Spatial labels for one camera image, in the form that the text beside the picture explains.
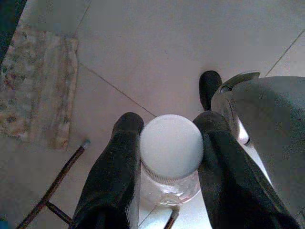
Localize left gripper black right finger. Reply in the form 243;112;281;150
192;111;301;229

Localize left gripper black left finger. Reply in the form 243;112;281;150
71;112;145;229

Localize clear bottle with white cap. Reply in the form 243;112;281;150
139;114;204;207

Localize patterned beige floor rug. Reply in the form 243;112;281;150
0;19;80;151

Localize dark blue furniture edge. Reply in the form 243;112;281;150
0;0;27;62

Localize dark metal chair frame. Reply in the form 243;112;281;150
16;139;181;229

